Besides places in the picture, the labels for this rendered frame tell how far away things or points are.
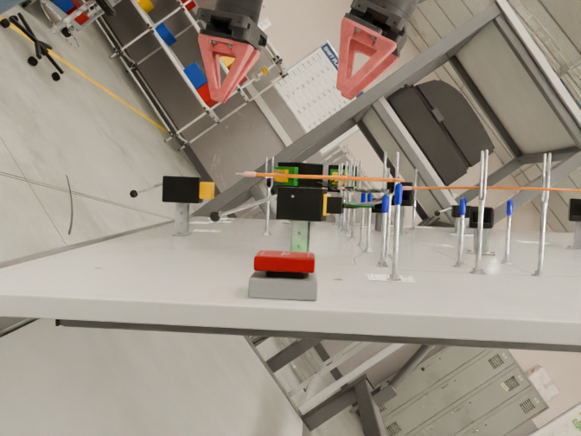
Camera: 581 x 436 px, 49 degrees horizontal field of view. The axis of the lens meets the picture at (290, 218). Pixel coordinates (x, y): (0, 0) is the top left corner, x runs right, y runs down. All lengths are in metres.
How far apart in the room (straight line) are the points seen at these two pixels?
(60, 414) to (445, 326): 0.44
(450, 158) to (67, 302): 1.44
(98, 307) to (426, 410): 7.50
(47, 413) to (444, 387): 7.30
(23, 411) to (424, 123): 1.37
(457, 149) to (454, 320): 1.37
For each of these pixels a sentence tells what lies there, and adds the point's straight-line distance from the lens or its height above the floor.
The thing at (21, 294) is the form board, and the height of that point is 0.93.
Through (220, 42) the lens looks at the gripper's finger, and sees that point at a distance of 0.82.
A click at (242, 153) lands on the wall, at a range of 8.58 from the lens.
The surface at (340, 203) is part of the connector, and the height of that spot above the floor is 1.18.
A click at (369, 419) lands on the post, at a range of 1.45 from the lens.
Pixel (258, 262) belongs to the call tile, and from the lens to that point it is 0.52.
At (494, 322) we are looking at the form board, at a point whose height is 1.22.
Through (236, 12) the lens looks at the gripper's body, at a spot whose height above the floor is 1.21.
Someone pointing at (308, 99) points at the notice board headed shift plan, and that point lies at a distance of 8.59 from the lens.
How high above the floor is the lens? 1.17
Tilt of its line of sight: 3 degrees down
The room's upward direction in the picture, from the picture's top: 55 degrees clockwise
